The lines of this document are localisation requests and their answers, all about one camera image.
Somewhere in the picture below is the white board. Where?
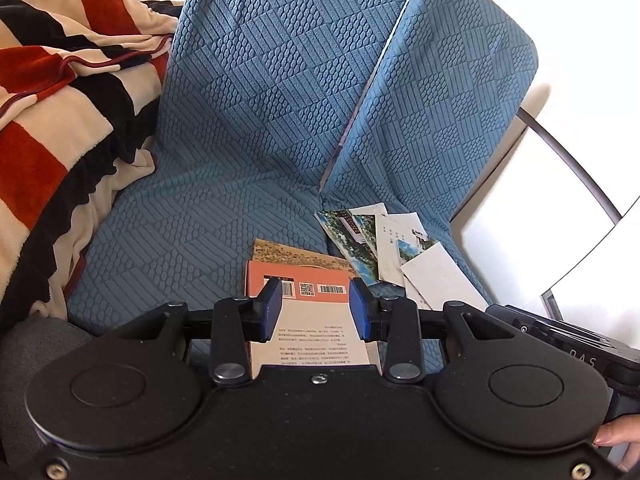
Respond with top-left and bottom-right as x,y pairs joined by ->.
540,217 -> 640,348

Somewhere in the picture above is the striped fleece blanket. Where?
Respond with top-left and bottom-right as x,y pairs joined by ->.
0,0 -> 179,333

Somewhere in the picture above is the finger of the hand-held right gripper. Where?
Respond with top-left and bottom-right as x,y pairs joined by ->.
487,304 -> 626,357

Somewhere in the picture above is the blue textured sofa seat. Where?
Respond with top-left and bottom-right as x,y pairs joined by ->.
65,0 -> 418,346
320,0 -> 541,376

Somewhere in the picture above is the person's right hand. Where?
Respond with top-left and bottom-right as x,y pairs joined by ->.
592,412 -> 640,472

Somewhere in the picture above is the orange book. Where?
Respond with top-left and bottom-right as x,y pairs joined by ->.
244,260 -> 375,380

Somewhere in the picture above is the brown painting cover book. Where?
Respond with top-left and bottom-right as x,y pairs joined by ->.
252,238 -> 358,277

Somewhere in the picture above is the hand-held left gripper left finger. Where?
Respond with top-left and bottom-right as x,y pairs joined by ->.
112,277 -> 283,386

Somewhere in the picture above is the black curved metal bar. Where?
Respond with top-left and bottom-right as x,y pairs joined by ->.
516,106 -> 624,222

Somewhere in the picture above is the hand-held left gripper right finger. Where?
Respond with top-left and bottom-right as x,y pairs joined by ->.
348,277 -> 516,386

